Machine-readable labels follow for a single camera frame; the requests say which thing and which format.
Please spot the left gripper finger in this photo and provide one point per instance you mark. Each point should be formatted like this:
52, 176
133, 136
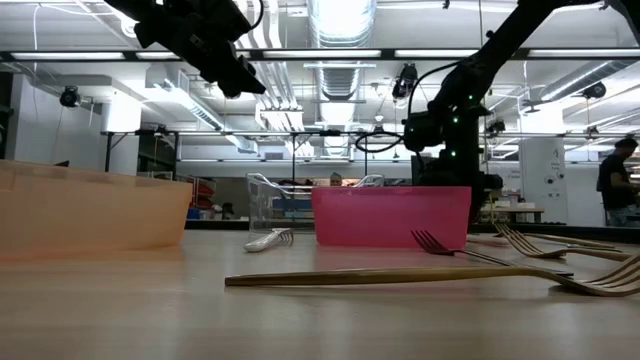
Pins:
242, 80

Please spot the gold fork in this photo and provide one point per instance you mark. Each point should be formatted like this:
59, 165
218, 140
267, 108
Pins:
400, 275
520, 245

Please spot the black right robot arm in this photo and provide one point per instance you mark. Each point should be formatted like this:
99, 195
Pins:
500, 45

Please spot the red plastic bin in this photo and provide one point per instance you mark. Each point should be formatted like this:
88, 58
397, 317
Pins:
390, 217

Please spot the black fork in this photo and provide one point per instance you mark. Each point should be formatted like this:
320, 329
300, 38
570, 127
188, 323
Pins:
575, 241
432, 245

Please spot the red parts-bin rack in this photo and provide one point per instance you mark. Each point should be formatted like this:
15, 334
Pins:
204, 192

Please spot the person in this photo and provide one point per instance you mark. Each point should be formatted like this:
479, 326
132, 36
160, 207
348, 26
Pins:
615, 185
336, 179

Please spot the clear plastic bin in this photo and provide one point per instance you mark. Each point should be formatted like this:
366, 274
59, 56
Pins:
260, 210

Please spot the orange plastic bin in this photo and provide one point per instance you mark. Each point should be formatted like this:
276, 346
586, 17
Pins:
90, 210

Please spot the black ceiling-mounted camera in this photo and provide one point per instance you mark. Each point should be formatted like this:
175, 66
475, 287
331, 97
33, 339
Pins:
595, 90
70, 97
405, 80

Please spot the silver ventilation duct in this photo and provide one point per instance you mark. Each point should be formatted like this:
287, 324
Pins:
340, 80

